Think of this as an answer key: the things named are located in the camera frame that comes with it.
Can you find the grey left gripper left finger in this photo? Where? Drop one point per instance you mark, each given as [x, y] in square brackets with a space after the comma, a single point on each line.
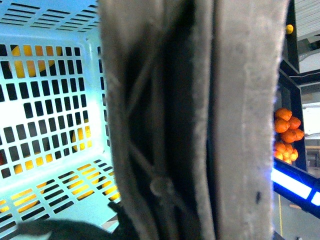
[156, 56]

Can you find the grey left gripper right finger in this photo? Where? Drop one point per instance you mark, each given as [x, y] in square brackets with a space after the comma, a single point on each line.
[244, 43]

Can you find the light blue plastic basket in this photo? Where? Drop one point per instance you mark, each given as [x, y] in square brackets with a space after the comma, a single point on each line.
[55, 160]

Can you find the orange tangerine pile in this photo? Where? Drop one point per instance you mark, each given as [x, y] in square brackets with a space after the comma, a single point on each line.
[288, 131]

